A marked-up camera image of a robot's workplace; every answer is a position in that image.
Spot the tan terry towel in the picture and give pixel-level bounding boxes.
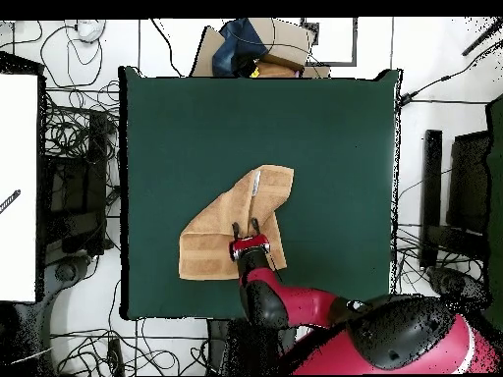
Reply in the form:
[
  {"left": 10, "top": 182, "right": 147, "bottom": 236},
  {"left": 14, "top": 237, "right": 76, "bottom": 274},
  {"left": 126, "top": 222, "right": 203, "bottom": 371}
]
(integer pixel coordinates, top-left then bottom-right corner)
[{"left": 178, "top": 164, "right": 295, "bottom": 282}]

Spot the white flat panel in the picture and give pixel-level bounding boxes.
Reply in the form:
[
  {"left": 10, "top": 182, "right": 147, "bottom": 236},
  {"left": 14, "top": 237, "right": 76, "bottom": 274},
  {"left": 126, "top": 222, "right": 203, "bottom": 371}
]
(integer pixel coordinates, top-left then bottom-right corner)
[{"left": 0, "top": 73, "right": 39, "bottom": 303}]

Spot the dark green table cloth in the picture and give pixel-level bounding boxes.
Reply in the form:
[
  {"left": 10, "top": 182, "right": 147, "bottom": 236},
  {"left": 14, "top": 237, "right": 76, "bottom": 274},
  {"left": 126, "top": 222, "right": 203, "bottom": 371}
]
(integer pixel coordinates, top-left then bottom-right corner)
[{"left": 118, "top": 65, "right": 403, "bottom": 321}]

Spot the orange garment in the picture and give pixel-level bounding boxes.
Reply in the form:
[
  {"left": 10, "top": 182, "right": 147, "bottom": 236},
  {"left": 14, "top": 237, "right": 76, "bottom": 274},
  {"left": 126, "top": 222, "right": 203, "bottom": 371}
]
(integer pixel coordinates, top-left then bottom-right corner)
[{"left": 249, "top": 61, "right": 306, "bottom": 79}]

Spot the black equipment rack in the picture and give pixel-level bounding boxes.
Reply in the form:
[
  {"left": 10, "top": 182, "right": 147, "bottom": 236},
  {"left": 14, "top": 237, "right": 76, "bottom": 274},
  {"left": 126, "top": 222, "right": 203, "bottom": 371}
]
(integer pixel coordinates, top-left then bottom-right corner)
[{"left": 41, "top": 109, "right": 113, "bottom": 256}]

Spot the black power strip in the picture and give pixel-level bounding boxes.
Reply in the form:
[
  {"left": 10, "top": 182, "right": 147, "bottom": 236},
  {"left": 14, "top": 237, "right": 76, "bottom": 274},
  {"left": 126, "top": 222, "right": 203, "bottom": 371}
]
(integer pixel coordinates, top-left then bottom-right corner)
[{"left": 106, "top": 338, "right": 126, "bottom": 377}]

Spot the grey stand foot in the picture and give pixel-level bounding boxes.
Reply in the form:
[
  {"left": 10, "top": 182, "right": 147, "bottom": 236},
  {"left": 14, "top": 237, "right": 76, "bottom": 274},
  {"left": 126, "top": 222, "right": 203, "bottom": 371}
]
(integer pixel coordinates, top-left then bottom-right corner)
[
  {"left": 426, "top": 265, "right": 492, "bottom": 305},
  {"left": 44, "top": 253, "right": 93, "bottom": 303}
]

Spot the black upright bar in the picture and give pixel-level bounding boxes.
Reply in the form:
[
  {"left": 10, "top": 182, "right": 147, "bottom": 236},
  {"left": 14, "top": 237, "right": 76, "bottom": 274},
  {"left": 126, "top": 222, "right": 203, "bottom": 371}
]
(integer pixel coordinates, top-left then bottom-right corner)
[{"left": 419, "top": 129, "right": 444, "bottom": 269}]

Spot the dark blue garment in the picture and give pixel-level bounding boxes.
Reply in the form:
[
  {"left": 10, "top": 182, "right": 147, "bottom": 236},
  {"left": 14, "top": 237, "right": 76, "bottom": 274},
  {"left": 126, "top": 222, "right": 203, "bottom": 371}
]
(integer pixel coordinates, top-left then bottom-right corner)
[{"left": 211, "top": 18, "right": 269, "bottom": 78}]

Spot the brown cardboard box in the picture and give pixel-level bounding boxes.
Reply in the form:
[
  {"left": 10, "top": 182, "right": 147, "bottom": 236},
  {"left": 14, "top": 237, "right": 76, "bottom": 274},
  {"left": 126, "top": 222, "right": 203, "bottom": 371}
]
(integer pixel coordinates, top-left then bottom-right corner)
[{"left": 190, "top": 17, "right": 332, "bottom": 79}]

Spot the black chair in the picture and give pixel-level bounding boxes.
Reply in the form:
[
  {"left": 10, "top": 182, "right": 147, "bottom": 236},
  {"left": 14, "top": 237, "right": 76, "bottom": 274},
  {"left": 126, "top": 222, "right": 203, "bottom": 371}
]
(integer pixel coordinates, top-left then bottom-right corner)
[{"left": 446, "top": 131, "right": 492, "bottom": 237}]

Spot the striped black rod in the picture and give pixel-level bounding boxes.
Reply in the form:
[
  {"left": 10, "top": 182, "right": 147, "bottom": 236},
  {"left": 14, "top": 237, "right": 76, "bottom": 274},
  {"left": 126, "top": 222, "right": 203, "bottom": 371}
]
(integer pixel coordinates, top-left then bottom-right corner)
[{"left": 0, "top": 188, "right": 22, "bottom": 215}]

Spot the person's foot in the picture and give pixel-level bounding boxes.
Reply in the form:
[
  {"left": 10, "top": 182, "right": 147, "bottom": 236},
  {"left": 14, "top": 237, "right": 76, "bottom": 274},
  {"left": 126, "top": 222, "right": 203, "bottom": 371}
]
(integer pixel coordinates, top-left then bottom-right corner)
[{"left": 75, "top": 19, "right": 107, "bottom": 44}]

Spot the thin black rod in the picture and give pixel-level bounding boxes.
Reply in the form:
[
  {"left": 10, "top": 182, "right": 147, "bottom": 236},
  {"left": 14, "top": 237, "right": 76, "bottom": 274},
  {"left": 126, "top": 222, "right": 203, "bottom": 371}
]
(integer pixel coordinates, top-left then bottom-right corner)
[{"left": 461, "top": 17, "right": 503, "bottom": 57}]

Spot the black square frame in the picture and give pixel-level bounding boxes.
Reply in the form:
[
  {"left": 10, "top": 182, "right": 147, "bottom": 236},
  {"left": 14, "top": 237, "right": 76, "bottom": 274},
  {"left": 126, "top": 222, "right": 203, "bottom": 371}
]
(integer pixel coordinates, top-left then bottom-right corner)
[{"left": 300, "top": 17, "right": 359, "bottom": 67}]

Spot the black cable with connector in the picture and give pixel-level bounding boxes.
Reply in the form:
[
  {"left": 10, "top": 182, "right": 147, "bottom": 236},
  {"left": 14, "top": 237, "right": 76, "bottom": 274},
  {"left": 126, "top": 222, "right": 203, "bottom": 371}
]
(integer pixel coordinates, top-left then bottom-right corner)
[{"left": 399, "top": 38, "right": 503, "bottom": 106}]

